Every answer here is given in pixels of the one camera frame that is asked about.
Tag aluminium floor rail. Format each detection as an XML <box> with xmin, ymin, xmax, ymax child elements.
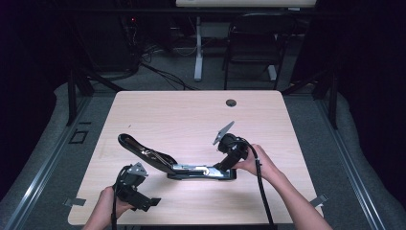
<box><xmin>0</xmin><ymin>95</ymin><xmax>94</xmax><ymax>230</ymax></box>
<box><xmin>315</xmin><ymin>95</ymin><xmax>388</xmax><ymax>230</ymax></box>

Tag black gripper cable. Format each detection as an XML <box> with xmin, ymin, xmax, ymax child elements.
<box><xmin>238</xmin><ymin>136</ymin><xmax>276</xmax><ymax>230</ymax></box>
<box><xmin>109</xmin><ymin>164</ymin><xmax>132</xmax><ymax>230</ymax></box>

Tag person's left hand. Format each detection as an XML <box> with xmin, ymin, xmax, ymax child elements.
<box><xmin>95</xmin><ymin>185</ymin><xmax>136</xmax><ymax>222</ymax></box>

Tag black frame post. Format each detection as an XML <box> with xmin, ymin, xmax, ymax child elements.
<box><xmin>65</xmin><ymin>65</ymin><xmax>79</xmax><ymax>127</ymax></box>
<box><xmin>327</xmin><ymin>68</ymin><xmax>339</xmax><ymax>130</ymax></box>

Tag white desk leg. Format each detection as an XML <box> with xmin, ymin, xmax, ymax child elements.
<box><xmin>193</xmin><ymin>15</ymin><xmax>205</xmax><ymax>82</ymax></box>

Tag white desk top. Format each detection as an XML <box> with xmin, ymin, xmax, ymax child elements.
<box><xmin>175</xmin><ymin>0</ymin><xmax>318</xmax><ymax>9</ymax></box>

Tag black folding chair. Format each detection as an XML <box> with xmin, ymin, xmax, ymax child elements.
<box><xmin>221</xmin><ymin>12</ymin><xmax>299</xmax><ymax>91</ymax></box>

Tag person's right hand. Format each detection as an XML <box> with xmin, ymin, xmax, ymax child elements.
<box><xmin>232</xmin><ymin>143</ymin><xmax>284</xmax><ymax>186</ymax></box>

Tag black stapler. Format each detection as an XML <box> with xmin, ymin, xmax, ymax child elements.
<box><xmin>117</xmin><ymin>132</ymin><xmax>238</xmax><ymax>182</ymax></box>

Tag black computer tower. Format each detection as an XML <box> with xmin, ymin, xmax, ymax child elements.
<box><xmin>78</xmin><ymin>12</ymin><xmax>142</xmax><ymax>74</ymax></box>

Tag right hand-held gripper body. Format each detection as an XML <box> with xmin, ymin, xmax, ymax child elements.
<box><xmin>212</xmin><ymin>120</ymin><xmax>251</xmax><ymax>165</ymax></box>

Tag grey tape piece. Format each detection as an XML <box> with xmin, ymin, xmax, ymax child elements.
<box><xmin>309</xmin><ymin>193</ymin><xmax>329</xmax><ymax>209</ymax></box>
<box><xmin>63</xmin><ymin>197</ymin><xmax>87</xmax><ymax>208</ymax></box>

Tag black floor cables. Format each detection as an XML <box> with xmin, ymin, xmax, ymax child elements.
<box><xmin>140</xmin><ymin>44</ymin><xmax>199</xmax><ymax>92</ymax></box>

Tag white desk foot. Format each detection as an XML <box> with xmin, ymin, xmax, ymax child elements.
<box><xmin>267</xmin><ymin>64</ymin><xmax>279</xmax><ymax>81</ymax></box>

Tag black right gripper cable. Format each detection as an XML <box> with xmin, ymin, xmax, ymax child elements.
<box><xmin>238</xmin><ymin>136</ymin><xmax>276</xmax><ymax>230</ymax></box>

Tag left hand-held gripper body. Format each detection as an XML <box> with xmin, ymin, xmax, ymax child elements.
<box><xmin>114</xmin><ymin>161</ymin><xmax>151</xmax><ymax>206</ymax></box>

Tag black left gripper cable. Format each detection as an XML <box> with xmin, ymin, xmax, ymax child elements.
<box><xmin>109</xmin><ymin>164</ymin><xmax>132</xmax><ymax>230</ymax></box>

